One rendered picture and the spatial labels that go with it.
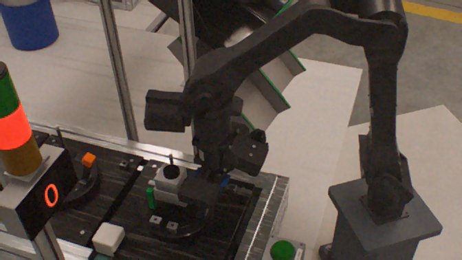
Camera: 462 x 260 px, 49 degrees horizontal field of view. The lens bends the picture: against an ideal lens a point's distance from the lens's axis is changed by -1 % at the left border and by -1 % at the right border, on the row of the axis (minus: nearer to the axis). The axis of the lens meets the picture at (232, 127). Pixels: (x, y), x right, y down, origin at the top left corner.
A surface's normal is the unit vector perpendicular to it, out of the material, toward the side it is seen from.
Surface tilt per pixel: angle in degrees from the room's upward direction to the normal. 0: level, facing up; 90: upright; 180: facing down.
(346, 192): 0
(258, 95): 45
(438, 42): 0
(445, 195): 0
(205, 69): 30
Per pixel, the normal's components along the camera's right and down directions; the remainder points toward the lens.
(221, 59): -0.52, -0.67
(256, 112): 0.60, -0.30
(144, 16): -0.02, -0.74
